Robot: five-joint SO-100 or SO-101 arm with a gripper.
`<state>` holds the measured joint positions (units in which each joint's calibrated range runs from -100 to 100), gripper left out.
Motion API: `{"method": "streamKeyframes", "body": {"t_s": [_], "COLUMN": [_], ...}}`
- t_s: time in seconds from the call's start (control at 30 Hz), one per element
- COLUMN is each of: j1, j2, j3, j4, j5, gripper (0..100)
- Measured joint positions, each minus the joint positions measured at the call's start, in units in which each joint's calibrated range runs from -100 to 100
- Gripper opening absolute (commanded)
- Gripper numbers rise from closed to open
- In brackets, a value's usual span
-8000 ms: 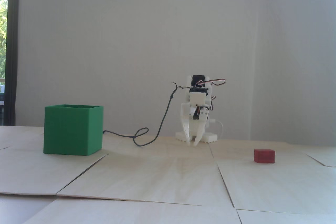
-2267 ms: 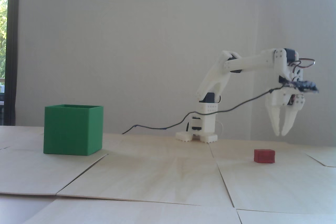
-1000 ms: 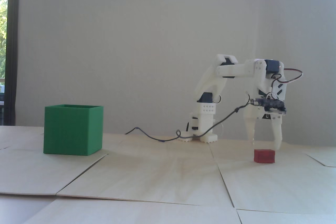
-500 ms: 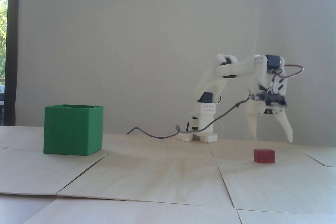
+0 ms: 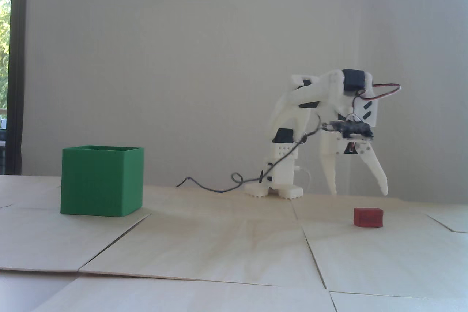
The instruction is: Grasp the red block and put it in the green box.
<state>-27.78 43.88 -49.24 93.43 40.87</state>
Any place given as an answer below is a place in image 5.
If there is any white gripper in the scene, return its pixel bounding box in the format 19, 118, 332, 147
321, 130, 389, 196

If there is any red block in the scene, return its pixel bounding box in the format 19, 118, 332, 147
353, 207, 384, 229

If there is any green box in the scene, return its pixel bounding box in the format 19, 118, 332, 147
60, 146, 145, 217

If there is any light plywood sheet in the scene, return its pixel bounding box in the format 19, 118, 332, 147
301, 220, 468, 300
328, 291, 468, 312
142, 185, 304, 222
0, 175, 151, 273
292, 197, 456, 225
78, 215, 328, 289
425, 203, 468, 233
33, 276, 337, 312

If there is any white power cable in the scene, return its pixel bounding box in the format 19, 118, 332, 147
294, 167, 312, 194

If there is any thin black camera cable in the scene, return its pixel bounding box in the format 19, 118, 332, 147
176, 114, 329, 194

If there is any red brown servo wire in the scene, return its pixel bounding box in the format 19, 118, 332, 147
352, 83, 402, 108

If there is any dark window frame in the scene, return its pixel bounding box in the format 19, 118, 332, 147
7, 0, 29, 176

